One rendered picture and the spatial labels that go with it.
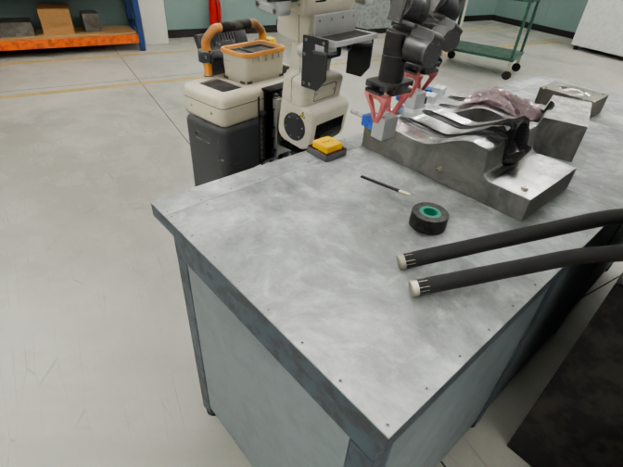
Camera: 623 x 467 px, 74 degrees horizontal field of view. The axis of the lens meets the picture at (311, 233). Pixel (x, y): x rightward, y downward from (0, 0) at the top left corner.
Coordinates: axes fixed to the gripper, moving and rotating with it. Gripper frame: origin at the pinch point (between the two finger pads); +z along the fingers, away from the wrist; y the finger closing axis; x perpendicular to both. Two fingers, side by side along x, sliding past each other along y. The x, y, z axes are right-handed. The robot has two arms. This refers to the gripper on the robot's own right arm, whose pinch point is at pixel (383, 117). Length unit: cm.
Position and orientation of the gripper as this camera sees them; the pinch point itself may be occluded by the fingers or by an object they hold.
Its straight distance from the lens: 106.9
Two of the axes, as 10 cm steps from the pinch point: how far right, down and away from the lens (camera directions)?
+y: 7.5, -3.6, 5.6
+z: -0.8, 7.9, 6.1
